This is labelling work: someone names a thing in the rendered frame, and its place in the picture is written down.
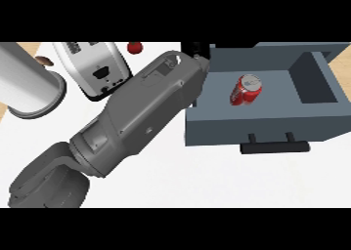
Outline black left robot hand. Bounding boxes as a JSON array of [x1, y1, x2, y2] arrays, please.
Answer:
[[181, 41, 212, 61]]

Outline red soda can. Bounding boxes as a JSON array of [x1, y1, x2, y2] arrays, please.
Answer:
[[228, 73, 264, 106]]

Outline grey-blue open drawer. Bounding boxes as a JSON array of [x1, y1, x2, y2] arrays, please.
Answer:
[[190, 41, 351, 113]]

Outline grey-blue drawer front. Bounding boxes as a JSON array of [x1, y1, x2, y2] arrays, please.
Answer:
[[184, 101, 351, 147]]

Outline red fruit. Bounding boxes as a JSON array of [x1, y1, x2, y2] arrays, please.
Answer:
[[126, 41, 145, 55]]

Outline white and black appliance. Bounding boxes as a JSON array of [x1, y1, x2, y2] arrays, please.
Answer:
[[52, 41, 135, 103]]

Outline brown round object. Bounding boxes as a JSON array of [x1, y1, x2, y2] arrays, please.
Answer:
[[33, 55, 55, 68]]

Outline black drawer handle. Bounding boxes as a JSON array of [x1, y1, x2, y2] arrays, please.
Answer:
[[238, 131, 312, 155]]

